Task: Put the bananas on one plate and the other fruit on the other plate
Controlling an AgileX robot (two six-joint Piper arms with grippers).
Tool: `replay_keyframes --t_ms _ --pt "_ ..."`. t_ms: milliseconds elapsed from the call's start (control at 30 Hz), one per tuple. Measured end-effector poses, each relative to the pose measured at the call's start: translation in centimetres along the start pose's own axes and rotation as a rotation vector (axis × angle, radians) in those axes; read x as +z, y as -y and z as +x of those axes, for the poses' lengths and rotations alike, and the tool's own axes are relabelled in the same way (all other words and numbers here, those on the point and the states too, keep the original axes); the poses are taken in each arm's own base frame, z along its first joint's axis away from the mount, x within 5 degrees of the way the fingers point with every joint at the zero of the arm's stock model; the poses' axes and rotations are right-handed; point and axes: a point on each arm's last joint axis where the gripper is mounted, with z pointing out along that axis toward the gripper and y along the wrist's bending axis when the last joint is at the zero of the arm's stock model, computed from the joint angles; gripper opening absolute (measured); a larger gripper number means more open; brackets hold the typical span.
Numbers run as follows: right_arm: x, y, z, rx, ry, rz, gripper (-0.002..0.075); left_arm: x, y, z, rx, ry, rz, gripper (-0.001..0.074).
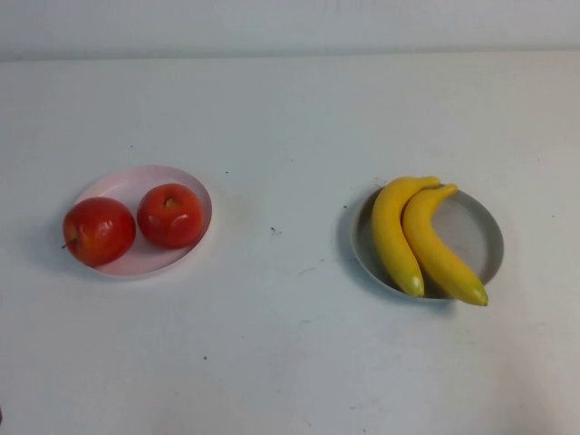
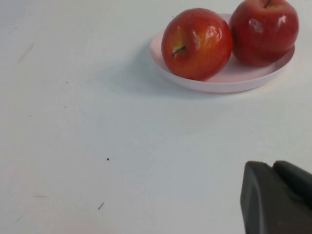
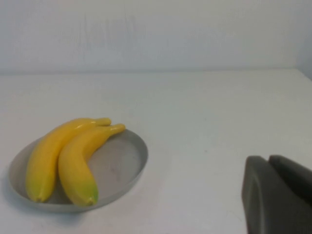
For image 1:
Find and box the short yellow toy banana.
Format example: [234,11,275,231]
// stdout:
[372,175,442,299]

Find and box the dark red toy apple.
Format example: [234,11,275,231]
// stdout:
[136,182,205,249]

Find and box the long yellow toy banana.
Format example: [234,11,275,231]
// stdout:
[401,182,490,308]

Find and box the red yellow-streaked toy apple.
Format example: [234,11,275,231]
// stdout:
[62,196,138,267]

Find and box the pink round plate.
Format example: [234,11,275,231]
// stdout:
[67,165,214,281]

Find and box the grey round plate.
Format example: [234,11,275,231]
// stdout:
[351,184,505,301]

